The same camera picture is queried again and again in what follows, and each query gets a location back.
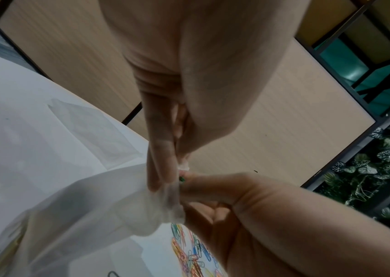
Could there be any person's right hand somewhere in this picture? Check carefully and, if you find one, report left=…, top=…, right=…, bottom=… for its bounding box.
left=179, top=172, right=319, bottom=277

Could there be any person's left hand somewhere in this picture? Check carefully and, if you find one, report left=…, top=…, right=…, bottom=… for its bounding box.
left=98, top=0, right=309, bottom=192

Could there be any white translucent paper sheet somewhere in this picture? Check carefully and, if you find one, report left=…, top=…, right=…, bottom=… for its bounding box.
left=0, top=159, right=191, bottom=277

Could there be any person's right forearm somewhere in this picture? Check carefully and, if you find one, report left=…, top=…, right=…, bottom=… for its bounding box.
left=292, top=190, right=390, bottom=277

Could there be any pile of colourful paper clips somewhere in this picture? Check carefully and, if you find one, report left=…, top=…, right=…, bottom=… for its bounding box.
left=170, top=222, right=226, bottom=277

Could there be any black table leg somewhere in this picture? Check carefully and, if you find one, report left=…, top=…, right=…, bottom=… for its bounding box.
left=121, top=102, right=143, bottom=125

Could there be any clear plastic sleeve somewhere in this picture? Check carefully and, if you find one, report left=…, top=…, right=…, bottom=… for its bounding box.
left=47, top=98, right=148, bottom=166

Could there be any green leafy plant wall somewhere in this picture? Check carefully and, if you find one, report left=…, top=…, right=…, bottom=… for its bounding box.
left=315, top=108, right=390, bottom=224

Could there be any black metal shelf frame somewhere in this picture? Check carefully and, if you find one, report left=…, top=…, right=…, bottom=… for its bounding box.
left=294, top=0, right=390, bottom=120

